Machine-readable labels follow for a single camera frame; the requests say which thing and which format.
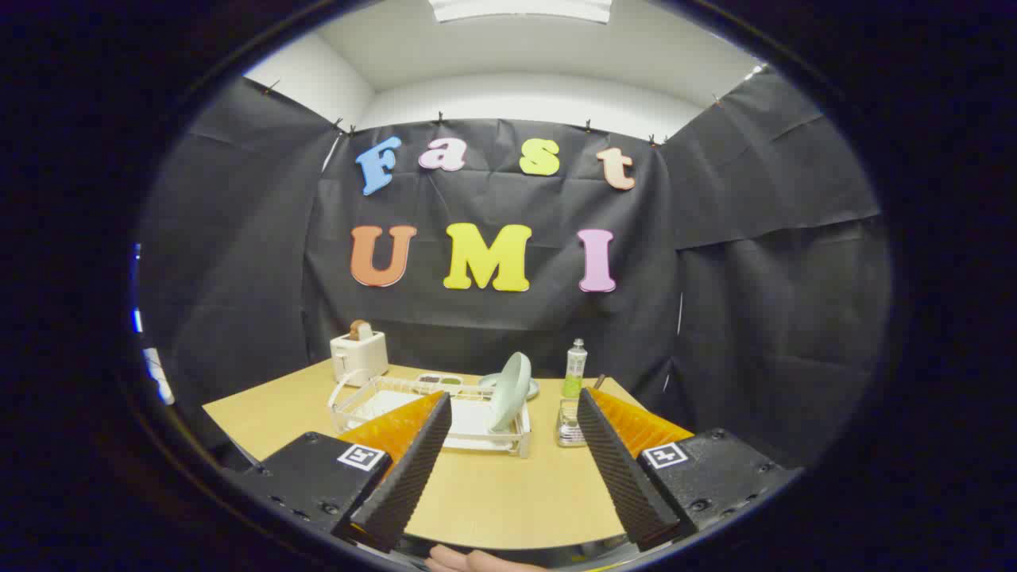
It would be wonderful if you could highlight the pale green plate with food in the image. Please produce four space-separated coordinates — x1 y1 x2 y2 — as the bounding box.
478 372 541 400

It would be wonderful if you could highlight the green label bottle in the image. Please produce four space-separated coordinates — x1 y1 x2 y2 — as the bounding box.
563 338 589 400

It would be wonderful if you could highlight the metal wire basket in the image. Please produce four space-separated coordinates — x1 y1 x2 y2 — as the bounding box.
556 397 590 448

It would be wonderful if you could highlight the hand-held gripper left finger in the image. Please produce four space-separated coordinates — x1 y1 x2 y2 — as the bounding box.
226 391 452 555

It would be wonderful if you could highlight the ceiling light panel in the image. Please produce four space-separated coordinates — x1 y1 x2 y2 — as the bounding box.
429 0 613 23

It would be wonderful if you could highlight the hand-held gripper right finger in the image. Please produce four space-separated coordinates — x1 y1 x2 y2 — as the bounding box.
577 387 803 552

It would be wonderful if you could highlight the white toaster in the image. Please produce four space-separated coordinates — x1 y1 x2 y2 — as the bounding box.
331 330 390 388

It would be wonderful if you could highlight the white wire dish rack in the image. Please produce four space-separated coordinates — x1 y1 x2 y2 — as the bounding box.
327 369 532 459

